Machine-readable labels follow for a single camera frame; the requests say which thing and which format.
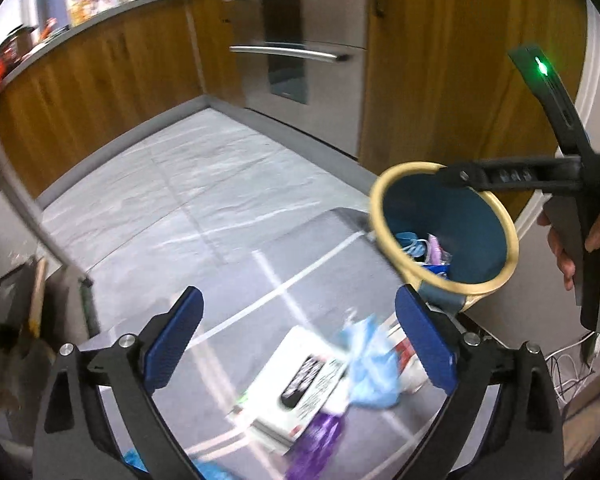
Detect person's right hand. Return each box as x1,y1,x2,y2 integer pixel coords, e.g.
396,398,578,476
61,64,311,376
536,201,600,292

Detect blue white packet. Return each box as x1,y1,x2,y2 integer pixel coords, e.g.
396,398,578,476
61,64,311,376
124,452,231,480

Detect grey checked blanket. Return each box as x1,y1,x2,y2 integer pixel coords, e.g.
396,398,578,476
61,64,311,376
75,207,481,480

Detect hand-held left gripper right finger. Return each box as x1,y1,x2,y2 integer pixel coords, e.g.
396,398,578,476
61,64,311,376
395,284,566,480

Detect crushed red white paper cup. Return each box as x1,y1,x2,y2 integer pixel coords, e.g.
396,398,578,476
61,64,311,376
387,321,427,396

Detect metal rack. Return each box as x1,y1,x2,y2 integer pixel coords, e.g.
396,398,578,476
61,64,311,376
0,105,93,286

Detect tall wooden cabinet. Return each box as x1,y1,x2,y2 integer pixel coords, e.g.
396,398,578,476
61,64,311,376
357,0,588,226

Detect white cable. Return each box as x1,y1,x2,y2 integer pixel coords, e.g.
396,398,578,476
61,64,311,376
545,332,600,403

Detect white box with black label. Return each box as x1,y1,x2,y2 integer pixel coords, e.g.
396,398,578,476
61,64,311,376
232,325,362,448

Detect wooden kitchen base cabinets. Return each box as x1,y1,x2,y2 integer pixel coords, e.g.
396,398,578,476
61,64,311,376
0,0,246,201

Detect wooden board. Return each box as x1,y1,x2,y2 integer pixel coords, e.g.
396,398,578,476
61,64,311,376
27,257,48,338

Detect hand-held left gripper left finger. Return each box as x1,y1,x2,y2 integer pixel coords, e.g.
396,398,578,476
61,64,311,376
34,285,206,480

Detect blue face mask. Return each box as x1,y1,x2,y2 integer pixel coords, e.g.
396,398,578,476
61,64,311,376
395,231,428,261
337,314,405,409

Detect blue bin with yellow rim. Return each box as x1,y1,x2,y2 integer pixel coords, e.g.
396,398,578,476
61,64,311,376
369,161,521,315

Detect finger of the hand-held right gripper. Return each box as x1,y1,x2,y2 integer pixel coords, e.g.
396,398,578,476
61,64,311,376
436,156,581,192

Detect pink snack wrapper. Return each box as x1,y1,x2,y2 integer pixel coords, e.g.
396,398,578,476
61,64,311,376
425,234,453,267

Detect stainless steel oven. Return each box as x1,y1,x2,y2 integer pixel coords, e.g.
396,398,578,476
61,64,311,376
222,0,368,161

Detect black pressure cooker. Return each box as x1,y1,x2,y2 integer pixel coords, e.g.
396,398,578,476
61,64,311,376
0,25,38,63

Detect purple wrapper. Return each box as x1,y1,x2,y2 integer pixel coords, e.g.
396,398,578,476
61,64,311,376
284,407,350,480

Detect row of yellow bottles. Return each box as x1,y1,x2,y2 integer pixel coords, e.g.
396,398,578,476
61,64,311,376
67,0,131,26

